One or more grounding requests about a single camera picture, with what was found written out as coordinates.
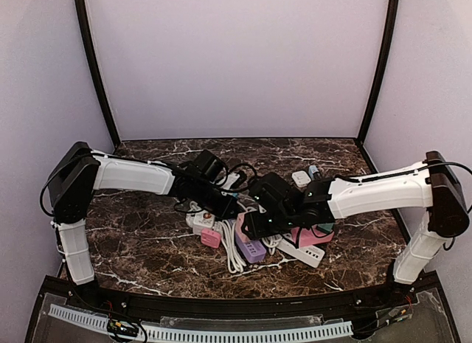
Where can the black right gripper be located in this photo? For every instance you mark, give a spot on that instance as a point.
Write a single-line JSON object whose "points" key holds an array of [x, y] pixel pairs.
{"points": [[251, 225]]}

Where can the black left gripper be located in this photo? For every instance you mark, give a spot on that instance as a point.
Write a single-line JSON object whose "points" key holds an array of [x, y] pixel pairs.
{"points": [[228, 206]]}

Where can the white square adapter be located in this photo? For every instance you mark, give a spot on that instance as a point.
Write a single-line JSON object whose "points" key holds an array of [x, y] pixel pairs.
{"points": [[301, 178]]}

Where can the white round power plug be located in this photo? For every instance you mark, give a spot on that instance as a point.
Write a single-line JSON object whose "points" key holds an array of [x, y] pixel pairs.
{"points": [[200, 221]]}

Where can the light blue charger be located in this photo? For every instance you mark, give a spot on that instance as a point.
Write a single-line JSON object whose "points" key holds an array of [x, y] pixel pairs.
{"points": [[314, 173]]}

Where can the pink adapter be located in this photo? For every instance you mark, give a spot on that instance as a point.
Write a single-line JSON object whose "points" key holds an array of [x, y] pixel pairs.
{"points": [[210, 238]]}

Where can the pink cube socket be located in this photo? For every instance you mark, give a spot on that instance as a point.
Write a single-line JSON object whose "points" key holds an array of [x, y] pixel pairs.
{"points": [[239, 228]]}

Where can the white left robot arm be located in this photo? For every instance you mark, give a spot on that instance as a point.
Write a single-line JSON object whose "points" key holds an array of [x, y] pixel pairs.
{"points": [[82, 171]]}

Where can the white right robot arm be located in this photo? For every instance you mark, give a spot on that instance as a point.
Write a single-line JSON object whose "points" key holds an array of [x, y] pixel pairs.
{"points": [[429, 184]]}

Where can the pink triangular power strip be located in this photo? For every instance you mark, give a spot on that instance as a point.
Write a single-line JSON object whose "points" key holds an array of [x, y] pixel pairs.
{"points": [[306, 237]]}

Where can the teal charger cube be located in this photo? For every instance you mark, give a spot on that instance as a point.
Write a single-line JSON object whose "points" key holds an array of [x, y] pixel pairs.
{"points": [[325, 228]]}

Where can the purple power strip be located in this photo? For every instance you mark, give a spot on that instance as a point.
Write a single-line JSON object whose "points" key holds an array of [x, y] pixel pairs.
{"points": [[253, 251]]}

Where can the white power strip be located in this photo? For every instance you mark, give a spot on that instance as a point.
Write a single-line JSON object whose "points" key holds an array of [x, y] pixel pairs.
{"points": [[309, 255]]}

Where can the small circuit board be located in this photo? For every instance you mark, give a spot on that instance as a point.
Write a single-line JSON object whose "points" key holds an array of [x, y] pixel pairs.
{"points": [[121, 328]]}

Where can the white cable duct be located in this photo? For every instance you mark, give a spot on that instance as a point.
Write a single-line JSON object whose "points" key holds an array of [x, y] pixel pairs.
{"points": [[171, 329]]}

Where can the black frame post left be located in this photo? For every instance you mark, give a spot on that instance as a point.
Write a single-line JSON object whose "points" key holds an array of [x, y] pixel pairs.
{"points": [[94, 70]]}

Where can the black frame post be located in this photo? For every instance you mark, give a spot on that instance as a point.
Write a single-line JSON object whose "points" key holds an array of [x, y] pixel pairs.
{"points": [[383, 56], [94, 70]]}

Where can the black frame post right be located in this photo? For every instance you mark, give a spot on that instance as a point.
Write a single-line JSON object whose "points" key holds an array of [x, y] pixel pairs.
{"points": [[383, 56]]}

